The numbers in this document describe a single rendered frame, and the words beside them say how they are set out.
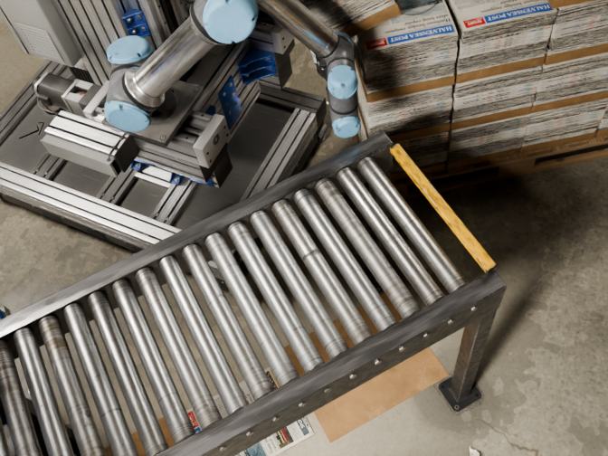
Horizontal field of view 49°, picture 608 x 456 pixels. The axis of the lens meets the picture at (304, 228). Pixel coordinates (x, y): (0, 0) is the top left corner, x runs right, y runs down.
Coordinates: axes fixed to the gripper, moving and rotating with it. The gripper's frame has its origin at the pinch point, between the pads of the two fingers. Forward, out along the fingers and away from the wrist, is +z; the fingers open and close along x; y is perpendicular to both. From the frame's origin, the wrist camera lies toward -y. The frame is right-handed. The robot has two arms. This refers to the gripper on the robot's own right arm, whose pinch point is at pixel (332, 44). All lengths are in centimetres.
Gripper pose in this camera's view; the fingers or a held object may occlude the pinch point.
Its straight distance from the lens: 207.6
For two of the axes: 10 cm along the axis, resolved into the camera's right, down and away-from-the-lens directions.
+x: -8.9, 3.3, 3.2
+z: -1.2, -8.4, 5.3
